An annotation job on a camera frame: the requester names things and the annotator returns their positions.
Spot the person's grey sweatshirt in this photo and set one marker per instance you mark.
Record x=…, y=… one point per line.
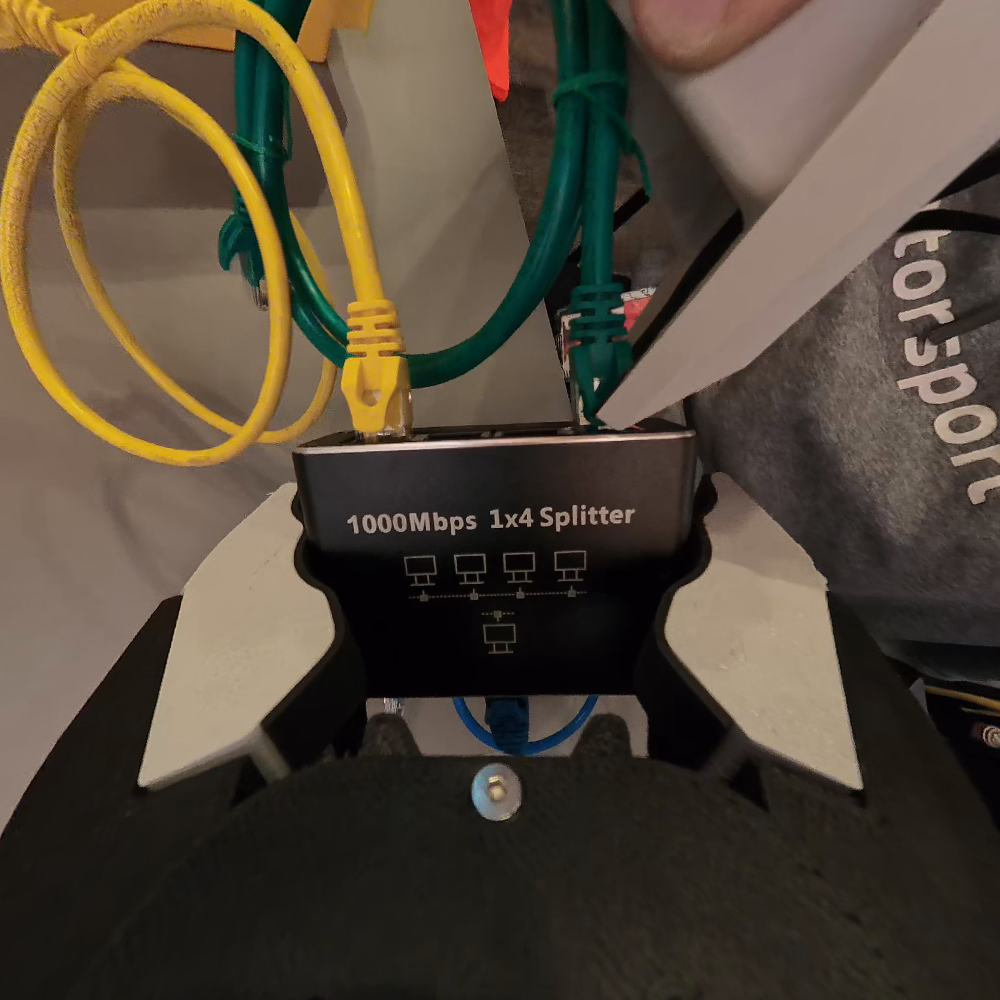
x=844, y=469

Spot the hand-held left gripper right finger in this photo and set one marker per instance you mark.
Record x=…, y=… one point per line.
x=758, y=656

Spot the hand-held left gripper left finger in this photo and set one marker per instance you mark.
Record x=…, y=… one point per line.
x=234, y=648

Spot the orange traffic cone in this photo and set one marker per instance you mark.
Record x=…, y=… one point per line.
x=490, y=47

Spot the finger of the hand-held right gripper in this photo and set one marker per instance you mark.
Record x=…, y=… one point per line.
x=750, y=133
x=820, y=234

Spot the person's right hand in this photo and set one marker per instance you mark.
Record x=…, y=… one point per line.
x=703, y=31

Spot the yellow plastic bin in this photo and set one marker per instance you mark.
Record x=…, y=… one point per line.
x=336, y=31

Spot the black ethernet splitter box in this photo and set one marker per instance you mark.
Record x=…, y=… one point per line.
x=500, y=484

